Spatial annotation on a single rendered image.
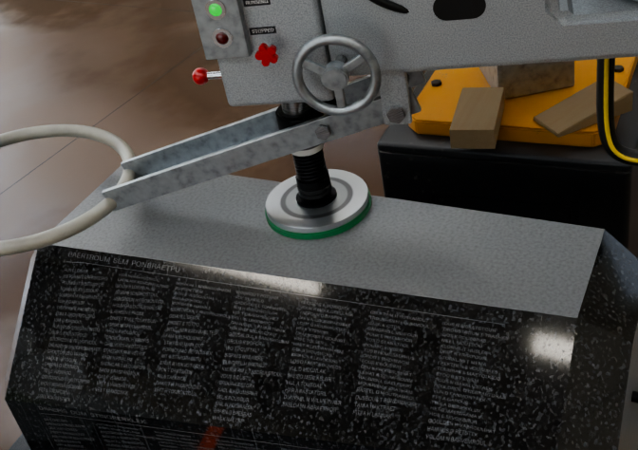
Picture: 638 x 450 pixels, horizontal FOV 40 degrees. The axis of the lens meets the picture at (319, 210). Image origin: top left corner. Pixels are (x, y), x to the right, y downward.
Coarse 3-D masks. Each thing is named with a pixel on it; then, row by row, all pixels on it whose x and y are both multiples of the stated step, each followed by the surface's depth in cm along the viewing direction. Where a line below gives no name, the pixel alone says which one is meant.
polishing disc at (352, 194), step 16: (336, 176) 187; (352, 176) 186; (272, 192) 185; (288, 192) 184; (352, 192) 180; (272, 208) 180; (288, 208) 180; (304, 208) 179; (320, 208) 178; (336, 208) 177; (352, 208) 176; (288, 224) 175; (304, 224) 174; (320, 224) 173; (336, 224) 173
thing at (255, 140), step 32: (352, 96) 172; (224, 128) 181; (256, 128) 180; (288, 128) 166; (320, 128) 163; (352, 128) 163; (128, 160) 191; (160, 160) 189; (192, 160) 174; (224, 160) 172; (256, 160) 171; (128, 192) 181; (160, 192) 180
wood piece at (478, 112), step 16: (464, 96) 210; (480, 96) 208; (496, 96) 207; (464, 112) 204; (480, 112) 202; (496, 112) 201; (464, 128) 198; (480, 128) 196; (496, 128) 198; (464, 144) 199; (480, 144) 198
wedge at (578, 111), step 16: (576, 96) 205; (592, 96) 203; (624, 96) 199; (544, 112) 205; (560, 112) 202; (576, 112) 200; (592, 112) 198; (624, 112) 201; (560, 128) 198; (576, 128) 198
